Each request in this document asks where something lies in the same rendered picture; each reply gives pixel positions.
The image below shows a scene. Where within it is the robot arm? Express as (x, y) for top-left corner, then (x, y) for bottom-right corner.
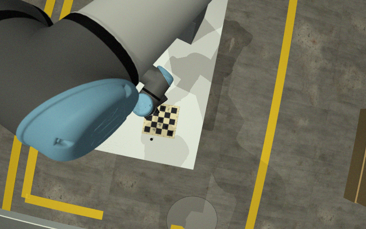
(0, 0), (212, 162)

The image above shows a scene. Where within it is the black and cream chessboard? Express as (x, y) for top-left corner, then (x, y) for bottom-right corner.
(142, 104), (180, 139)

